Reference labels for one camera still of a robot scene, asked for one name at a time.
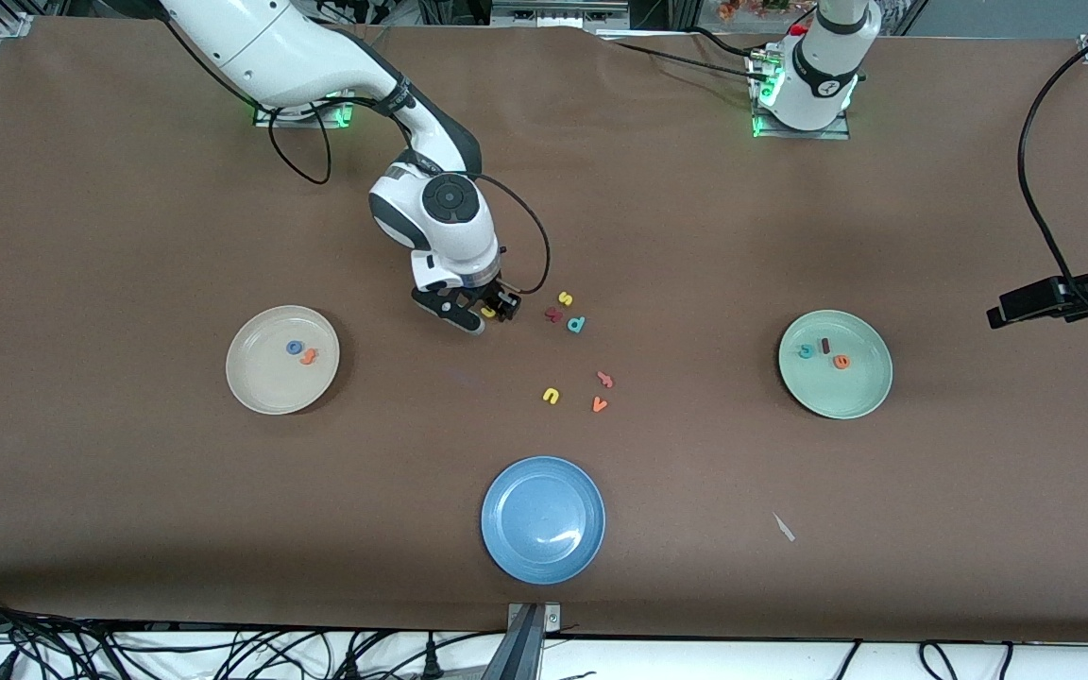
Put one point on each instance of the blue ceramic plate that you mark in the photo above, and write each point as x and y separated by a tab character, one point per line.
543	520

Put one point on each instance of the brown table cover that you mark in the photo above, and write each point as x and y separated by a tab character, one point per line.
695	208

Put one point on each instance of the grey metal table bracket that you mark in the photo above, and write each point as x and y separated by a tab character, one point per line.
530	642

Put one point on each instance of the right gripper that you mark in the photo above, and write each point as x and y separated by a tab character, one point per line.
494	291

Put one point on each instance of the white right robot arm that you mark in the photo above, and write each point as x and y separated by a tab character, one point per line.
270	47

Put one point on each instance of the green ceramic plate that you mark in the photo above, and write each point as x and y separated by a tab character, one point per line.
837	392

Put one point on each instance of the grey power strip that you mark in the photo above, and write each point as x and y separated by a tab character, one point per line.
558	13

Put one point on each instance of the orange artificial flowers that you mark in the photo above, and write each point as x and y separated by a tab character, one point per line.
752	9

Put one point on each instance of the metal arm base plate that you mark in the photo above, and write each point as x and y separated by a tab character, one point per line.
790	135
341	119

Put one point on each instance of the white paper scrap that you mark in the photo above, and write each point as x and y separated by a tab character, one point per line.
784	529

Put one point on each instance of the beige ceramic plate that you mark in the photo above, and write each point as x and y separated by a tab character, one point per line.
270	382

